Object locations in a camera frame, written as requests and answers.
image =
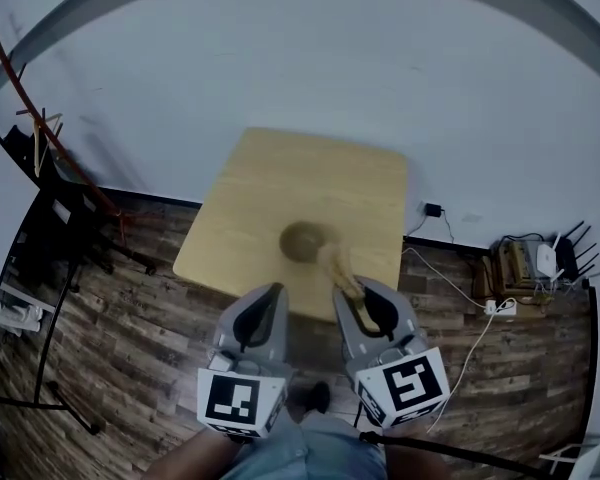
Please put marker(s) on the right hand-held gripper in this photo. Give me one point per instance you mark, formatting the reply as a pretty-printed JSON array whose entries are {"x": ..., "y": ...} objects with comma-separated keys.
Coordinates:
[{"x": 410, "y": 388}]

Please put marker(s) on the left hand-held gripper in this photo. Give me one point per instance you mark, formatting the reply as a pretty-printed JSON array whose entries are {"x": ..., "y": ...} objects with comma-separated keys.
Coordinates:
[{"x": 230, "y": 400}]

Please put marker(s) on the wooden bowl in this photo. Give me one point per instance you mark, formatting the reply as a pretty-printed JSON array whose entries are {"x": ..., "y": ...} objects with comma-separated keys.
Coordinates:
[{"x": 300, "y": 240}]

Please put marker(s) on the person's left forearm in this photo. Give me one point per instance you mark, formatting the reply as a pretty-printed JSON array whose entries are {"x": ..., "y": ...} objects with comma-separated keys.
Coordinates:
[{"x": 195, "y": 460}]

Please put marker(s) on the person's right forearm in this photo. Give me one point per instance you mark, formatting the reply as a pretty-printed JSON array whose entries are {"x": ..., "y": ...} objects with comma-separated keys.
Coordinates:
[{"x": 415, "y": 463}]

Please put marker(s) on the person's black shoe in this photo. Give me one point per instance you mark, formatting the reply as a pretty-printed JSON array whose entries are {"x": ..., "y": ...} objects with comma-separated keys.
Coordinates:
[{"x": 319, "y": 397}]

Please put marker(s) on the white power strip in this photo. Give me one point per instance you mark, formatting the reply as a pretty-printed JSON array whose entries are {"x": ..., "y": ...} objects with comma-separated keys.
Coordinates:
[{"x": 500, "y": 307}]

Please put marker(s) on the black power adapter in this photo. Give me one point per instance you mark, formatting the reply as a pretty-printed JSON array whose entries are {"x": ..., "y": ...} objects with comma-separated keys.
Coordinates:
[{"x": 433, "y": 209}]

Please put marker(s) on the person's blue shorts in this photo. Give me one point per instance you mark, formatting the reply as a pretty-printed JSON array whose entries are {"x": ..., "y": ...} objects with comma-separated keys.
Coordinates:
[{"x": 305, "y": 453}]

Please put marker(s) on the tan cardboard box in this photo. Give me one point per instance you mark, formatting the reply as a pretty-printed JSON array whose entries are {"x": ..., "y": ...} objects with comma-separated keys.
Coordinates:
[{"x": 510, "y": 268}]

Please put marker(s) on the red coat rack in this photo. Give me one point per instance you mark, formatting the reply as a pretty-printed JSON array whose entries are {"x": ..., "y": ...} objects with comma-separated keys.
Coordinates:
[{"x": 116, "y": 213}]

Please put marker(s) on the white router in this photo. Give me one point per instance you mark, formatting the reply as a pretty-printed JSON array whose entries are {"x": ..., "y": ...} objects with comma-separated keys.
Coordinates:
[{"x": 549, "y": 259}]

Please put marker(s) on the black router with antennas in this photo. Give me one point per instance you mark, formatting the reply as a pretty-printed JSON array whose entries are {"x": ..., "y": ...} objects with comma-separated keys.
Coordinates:
[{"x": 570, "y": 263}]

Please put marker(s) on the black metal stand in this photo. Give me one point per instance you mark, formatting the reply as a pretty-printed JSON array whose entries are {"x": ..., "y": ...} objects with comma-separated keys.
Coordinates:
[{"x": 43, "y": 363}]

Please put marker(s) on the black office chair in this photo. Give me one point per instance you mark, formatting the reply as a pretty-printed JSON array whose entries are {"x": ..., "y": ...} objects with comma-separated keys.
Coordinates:
[{"x": 65, "y": 228}]

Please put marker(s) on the white folded cloth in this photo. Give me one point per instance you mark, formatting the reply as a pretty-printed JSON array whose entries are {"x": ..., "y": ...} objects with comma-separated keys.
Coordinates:
[{"x": 22, "y": 313}]

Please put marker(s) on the wooden clothes hanger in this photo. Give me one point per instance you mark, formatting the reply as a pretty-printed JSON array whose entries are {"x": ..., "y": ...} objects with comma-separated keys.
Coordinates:
[{"x": 36, "y": 153}]

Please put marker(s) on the black hanging garment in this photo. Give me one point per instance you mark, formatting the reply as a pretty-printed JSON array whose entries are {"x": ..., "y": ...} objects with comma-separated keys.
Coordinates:
[{"x": 22, "y": 153}]

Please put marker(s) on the white wall socket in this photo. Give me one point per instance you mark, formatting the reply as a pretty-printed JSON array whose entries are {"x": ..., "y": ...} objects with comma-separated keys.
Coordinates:
[{"x": 472, "y": 218}]

